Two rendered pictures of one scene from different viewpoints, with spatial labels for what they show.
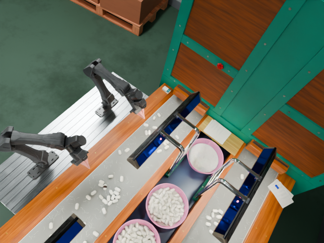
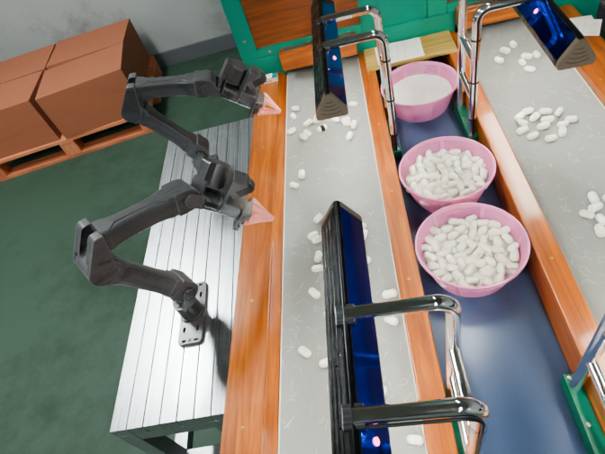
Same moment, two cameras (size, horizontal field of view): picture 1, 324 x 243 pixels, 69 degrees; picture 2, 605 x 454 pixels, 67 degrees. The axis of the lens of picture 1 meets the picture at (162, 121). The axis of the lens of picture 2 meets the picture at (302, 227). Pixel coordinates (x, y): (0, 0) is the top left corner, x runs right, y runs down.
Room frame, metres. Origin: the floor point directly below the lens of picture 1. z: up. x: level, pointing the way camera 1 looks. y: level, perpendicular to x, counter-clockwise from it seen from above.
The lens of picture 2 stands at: (-0.47, 0.36, 1.71)
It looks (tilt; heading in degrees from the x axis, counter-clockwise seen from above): 47 degrees down; 353
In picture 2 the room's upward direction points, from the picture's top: 21 degrees counter-clockwise
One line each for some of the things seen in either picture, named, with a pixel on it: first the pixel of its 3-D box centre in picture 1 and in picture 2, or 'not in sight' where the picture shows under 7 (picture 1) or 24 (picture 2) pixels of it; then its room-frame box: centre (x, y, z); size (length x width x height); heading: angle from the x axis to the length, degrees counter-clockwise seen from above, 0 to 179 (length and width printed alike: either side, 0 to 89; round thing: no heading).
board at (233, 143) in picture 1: (221, 135); (408, 50); (0.96, -0.45, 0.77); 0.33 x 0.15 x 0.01; 68
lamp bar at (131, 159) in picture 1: (168, 125); (324, 43); (0.71, -0.04, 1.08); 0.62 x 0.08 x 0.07; 158
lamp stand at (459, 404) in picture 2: not in sight; (414, 407); (-0.22, 0.25, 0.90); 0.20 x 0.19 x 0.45; 158
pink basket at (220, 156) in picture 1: (203, 157); (419, 94); (0.76, -0.37, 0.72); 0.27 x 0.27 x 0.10
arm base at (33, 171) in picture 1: (42, 162); (188, 306); (0.36, 0.63, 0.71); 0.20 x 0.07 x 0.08; 161
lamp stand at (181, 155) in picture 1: (172, 146); (361, 91); (0.68, -0.12, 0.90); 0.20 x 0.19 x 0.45; 158
